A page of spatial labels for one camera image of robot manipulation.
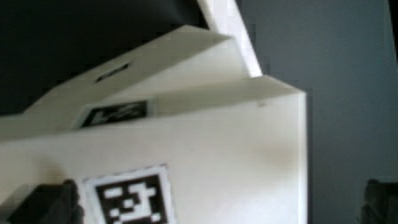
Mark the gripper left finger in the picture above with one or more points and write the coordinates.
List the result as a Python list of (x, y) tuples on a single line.
[(49, 207)]

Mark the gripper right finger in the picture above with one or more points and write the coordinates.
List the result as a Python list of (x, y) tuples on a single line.
[(379, 209)]

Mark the small white tagged box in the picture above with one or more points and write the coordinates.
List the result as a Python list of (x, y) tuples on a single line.
[(202, 166)]

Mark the white cabinet body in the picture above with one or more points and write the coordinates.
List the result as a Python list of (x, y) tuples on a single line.
[(191, 58)]

